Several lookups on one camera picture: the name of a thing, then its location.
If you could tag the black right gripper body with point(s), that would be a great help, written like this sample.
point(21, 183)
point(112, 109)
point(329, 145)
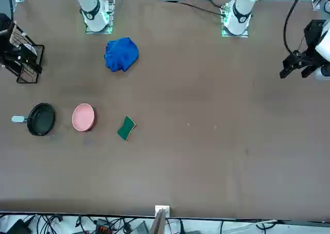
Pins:
point(15, 57)

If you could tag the green and yellow sponge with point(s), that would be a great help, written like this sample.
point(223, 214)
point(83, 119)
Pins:
point(126, 129)

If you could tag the pink bowl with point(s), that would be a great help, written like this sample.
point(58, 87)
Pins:
point(82, 116)

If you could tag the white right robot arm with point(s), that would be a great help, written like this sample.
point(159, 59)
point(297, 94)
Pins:
point(92, 12)

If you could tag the aluminium camera post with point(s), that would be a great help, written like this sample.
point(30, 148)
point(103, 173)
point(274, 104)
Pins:
point(159, 221)

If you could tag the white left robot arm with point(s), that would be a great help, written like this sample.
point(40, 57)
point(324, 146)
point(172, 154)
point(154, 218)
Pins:
point(241, 9)

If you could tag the black power adapter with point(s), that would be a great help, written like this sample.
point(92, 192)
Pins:
point(19, 227)

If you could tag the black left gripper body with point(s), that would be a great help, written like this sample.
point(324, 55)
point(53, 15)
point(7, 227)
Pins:
point(313, 35)

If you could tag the crumpled blue cloth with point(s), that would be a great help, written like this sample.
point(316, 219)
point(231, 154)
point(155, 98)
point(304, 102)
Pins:
point(121, 53)

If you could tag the power strip red switches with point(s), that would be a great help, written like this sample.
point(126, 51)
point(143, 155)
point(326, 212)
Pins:
point(103, 229)

